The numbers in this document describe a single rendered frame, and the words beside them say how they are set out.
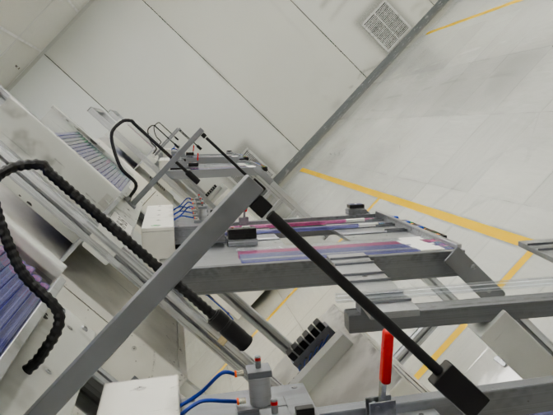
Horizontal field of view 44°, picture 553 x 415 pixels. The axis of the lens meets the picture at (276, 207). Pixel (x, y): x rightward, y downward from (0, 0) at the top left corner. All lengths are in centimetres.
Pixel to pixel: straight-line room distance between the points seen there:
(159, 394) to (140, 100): 749
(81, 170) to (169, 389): 96
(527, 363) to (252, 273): 63
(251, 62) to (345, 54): 113
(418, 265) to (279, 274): 33
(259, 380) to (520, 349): 62
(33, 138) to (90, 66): 660
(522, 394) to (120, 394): 47
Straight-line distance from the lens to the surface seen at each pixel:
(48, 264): 77
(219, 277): 154
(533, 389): 90
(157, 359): 159
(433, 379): 55
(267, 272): 155
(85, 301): 156
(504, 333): 120
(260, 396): 70
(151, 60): 818
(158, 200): 508
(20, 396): 58
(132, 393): 75
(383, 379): 79
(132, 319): 49
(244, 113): 819
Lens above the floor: 141
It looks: 11 degrees down
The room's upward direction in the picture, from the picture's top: 47 degrees counter-clockwise
